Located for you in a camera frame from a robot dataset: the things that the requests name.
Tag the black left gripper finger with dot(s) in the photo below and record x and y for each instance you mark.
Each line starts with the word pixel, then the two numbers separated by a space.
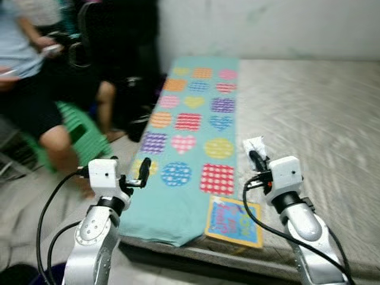
pixel 114 158
pixel 144 171

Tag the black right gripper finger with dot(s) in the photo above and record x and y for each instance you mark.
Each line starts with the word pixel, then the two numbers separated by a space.
pixel 262 162
pixel 255 162

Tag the white wrapper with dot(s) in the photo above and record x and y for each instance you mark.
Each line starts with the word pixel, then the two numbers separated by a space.
pixel 254 144

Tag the colourful picture book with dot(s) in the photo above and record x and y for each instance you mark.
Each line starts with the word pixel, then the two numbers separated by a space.
pixel 228 222

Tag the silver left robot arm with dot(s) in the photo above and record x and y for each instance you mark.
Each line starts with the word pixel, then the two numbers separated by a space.
pixel 95 237

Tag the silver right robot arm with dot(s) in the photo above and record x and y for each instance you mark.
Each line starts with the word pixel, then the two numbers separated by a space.
pixel 309 228

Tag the green plastic stool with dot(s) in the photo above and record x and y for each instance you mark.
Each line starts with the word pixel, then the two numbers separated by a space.
pixel 89 136

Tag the teal patchwork blanket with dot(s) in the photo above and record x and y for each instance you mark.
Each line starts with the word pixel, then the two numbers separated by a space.
pixel 178 208

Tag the black bag with buckle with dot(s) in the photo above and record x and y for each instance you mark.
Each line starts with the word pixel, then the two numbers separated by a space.
pixel 139 101

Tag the seated person black shorts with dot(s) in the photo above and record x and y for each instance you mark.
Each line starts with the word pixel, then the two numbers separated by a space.
pixel 29 101

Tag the white handheld controller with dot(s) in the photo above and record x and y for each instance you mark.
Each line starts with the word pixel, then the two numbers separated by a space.
pixel 52 50

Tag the purple plastic bucket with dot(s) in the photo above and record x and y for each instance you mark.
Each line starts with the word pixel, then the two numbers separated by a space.
pixel 47 276

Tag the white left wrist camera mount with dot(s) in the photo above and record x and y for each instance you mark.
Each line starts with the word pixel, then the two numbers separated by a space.
pixel 107 175

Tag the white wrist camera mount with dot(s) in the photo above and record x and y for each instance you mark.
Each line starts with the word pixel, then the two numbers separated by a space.
pixel 107 175
pixel 285 175

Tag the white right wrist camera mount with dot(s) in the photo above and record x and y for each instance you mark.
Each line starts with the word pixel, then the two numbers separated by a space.
pixel 285 175

